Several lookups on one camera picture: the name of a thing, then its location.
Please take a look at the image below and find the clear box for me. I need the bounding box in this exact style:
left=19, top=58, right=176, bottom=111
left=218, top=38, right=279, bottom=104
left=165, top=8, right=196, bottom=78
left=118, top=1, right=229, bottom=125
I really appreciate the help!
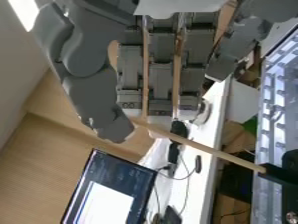
left=250, top=29, right=298, bottom=224

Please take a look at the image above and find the computer screen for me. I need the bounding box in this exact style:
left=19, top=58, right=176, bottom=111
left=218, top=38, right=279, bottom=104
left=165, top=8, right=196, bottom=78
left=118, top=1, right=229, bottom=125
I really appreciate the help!
left=60, top=148, right=160, bottom=224

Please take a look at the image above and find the black plate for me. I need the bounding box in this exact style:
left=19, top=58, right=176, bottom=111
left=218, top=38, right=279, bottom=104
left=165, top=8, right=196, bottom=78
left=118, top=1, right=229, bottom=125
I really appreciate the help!
left=258, top=162, right=298, bottom=185

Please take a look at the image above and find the white desk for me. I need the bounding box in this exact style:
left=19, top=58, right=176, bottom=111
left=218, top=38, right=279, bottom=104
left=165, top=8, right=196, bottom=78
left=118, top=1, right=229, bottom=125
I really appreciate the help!
left=137, top=78, right=234, bottom=224

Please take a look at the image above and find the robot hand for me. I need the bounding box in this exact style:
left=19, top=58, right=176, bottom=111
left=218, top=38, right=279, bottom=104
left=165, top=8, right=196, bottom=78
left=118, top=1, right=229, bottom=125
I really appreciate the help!
left=32, top=0, right=298, bottom=145

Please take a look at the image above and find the thin stick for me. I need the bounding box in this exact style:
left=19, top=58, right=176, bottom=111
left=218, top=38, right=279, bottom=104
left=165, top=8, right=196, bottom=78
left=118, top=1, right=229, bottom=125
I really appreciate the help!
left=126, top=115, right=269, bottom=175

